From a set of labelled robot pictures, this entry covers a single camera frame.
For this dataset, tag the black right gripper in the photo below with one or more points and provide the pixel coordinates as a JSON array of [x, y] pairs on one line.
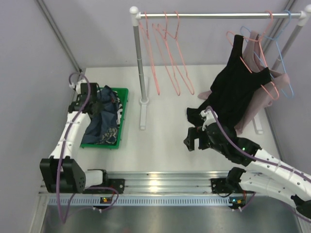
[[194, 133]]

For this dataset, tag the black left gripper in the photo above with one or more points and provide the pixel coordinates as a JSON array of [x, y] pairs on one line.
[[95, 107]]

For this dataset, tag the blue tank top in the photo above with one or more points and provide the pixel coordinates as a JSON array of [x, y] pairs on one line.
[[104, 126]]

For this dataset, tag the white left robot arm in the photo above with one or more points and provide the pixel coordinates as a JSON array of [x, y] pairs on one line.
[[60, 171]]

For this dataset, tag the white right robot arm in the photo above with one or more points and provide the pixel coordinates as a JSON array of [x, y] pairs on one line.
[[260, 173]]

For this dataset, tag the black tank top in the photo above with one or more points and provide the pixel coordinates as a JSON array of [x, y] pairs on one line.
[[232, 90]]

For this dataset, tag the blue hanger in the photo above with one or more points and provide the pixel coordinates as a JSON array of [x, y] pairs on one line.
[[280, 57]]

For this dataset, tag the green plastic bin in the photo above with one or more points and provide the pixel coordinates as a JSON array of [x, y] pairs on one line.
[[123, 95]]

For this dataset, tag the silver clothes rack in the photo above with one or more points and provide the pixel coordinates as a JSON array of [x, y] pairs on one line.
[[277, 20]]

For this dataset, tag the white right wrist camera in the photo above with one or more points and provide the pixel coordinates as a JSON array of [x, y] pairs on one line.
[[208, 116]]

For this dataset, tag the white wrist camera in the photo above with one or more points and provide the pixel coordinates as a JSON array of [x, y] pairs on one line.
[[208, 116], [81, 87]]

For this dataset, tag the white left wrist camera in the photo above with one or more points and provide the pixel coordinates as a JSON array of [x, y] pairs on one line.
[[81, 87]]

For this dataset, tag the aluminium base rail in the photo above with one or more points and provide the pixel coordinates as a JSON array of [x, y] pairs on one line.
[[167, 183]]

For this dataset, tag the perforated white cable duct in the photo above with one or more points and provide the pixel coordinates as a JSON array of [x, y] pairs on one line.
[[152, 201]]

